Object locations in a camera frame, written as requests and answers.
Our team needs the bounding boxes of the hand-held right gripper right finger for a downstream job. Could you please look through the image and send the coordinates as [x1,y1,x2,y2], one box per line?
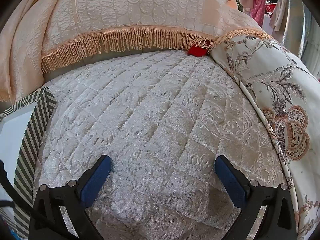
[214,155,298,240]

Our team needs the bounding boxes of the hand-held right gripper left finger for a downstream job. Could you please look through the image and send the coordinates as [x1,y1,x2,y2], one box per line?
[29,154,112,240]

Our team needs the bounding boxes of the striped white tray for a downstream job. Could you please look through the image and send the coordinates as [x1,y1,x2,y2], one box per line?
[0,86,57,239]

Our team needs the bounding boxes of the cream quilted bed cover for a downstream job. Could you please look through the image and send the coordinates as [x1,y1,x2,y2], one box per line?
[32,50,298,240]

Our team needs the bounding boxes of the floral printed cushion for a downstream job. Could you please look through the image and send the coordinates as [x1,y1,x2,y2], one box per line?
[211,34,320,240]

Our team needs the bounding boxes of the small red object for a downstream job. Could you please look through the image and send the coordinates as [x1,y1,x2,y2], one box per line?
[188,42,208,56]

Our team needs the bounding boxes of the peach fringed blanket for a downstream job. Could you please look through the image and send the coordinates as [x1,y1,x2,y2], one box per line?
[0,0,275,102]

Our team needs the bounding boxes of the cream hanging garment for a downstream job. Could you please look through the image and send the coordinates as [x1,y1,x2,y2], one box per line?
[269,0,290,32]

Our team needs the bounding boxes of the pink dotted hanging garment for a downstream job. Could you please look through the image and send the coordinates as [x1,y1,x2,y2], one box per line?
[250,0,267,27]

